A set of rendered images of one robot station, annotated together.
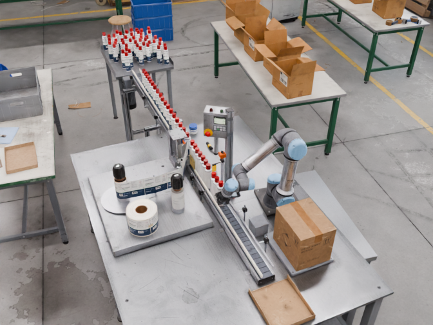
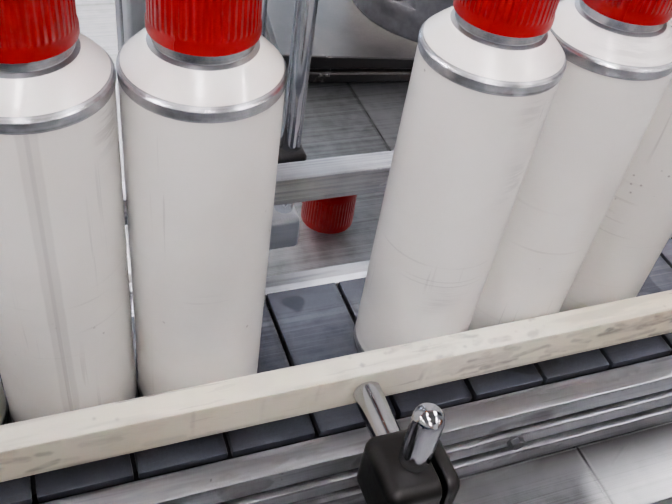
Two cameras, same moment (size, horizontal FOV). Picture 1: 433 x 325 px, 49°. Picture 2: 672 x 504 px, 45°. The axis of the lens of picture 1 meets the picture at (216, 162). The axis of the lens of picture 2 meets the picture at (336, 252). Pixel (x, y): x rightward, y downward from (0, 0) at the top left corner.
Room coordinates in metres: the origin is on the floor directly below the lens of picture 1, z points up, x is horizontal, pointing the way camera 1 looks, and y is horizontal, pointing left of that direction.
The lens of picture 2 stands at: (2.56, 0.27, 1.17)
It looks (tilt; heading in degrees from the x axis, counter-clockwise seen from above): 43 degrees down; 267
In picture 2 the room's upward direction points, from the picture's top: 10 degrees clockwise
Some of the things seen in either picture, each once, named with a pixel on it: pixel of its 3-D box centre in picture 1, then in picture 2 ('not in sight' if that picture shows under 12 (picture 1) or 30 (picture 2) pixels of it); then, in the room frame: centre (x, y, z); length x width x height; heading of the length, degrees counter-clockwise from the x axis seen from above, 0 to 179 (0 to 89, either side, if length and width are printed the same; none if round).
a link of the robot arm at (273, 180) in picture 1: (276, 184); not in sight; (2.46, -0.40, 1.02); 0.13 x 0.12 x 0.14; 16
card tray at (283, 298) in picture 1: (281, 303); not in sight; (1.63, -0.36, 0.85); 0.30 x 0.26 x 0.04; 23
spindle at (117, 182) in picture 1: (120, 182); not in sight; (2.47, 0.65, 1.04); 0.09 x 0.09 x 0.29
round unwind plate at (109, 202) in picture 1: (123, 198); not in sight; (2.47, 0.65, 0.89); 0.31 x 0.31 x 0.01
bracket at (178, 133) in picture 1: (177, 133); not in sight; (2.89, 0.29, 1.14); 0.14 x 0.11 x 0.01; 23
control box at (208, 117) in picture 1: (216, 122); not in sight; (2.68, 0.00, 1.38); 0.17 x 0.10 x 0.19; 78
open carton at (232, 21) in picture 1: (246, 24); not in sight; (5.47, -0.36, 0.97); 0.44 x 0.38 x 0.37; 111
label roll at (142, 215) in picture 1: (142, 217); not in sight; (2.21, 0.48, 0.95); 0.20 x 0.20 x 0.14
